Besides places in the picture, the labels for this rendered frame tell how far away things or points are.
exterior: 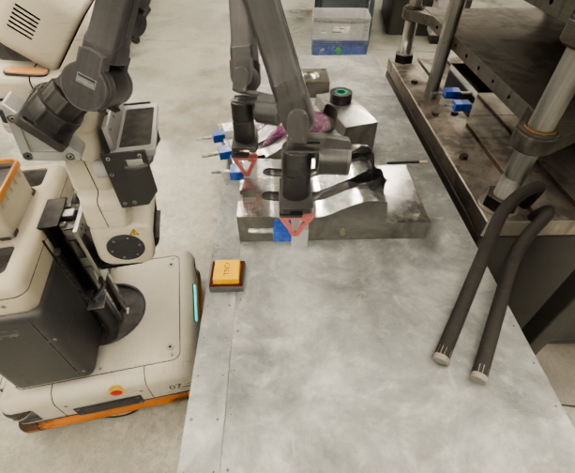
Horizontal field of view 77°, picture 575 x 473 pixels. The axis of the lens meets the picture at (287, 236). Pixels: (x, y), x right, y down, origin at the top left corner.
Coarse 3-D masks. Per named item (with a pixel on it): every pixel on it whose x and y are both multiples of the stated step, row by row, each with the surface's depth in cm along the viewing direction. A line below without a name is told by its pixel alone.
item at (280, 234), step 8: (280, 224) 81; (296, 224) 79; (256, 232) 81; (264, 232) 81; (272, 232) 81; (280, 232) 79; (288, 232) 79; (304, 232) 78; (280, 240) 80; (288, 240) 80; (296, 240) 80; (304, 240) 80
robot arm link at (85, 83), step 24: (96, 0) 56; (120, 0) 56; (96, 24) 57; (120, 24) 58; (96, 48) 58; (120, 48) 59; (72, 72) 59; (96, 72) 58; (72, 96) 60; (96, 96) 60
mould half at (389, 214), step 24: (264, 168) 106; (360, 168) 98; (384, 168) 111; (360, 192) 91; (384, 192) 91; (408, 192) 103; (240, 216) 91; (264, 216) 91; (336, 216) 92; (360, 216) 92; (384, 216) 92; (408, 216) 96; (240, 240) 97; (264, 240) 98
